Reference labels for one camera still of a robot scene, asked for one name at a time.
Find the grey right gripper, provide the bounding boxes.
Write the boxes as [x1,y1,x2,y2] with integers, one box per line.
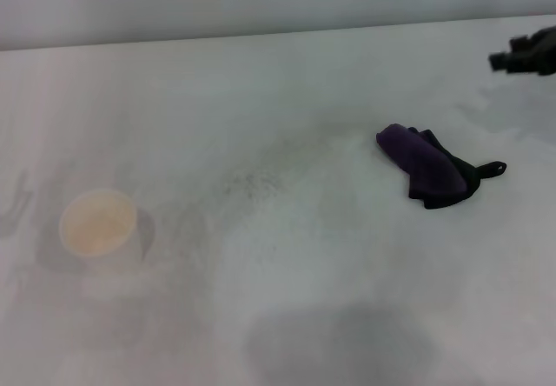
[487,26,556,77]

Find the purple and black rag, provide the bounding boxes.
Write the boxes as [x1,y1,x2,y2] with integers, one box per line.
[375,123,508,210]

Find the white paper cup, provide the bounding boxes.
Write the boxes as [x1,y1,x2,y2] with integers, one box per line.
[58,188,139,258]

